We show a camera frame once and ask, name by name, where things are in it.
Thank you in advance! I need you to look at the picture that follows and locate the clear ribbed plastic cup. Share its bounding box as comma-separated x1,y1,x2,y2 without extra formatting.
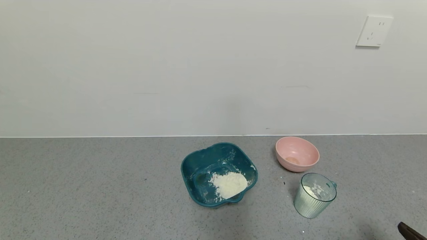
294,172,338,219

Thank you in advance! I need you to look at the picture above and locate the pink bowl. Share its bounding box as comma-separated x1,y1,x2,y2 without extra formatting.
276,136,320,173

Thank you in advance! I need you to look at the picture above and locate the teal square plastic tray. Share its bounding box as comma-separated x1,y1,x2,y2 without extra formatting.
180,142,259,208

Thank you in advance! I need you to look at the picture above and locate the white powder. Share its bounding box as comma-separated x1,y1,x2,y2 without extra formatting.
209,171,249,200

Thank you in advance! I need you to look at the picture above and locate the white wall socket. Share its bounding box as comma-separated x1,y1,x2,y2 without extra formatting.
356,16,394,48

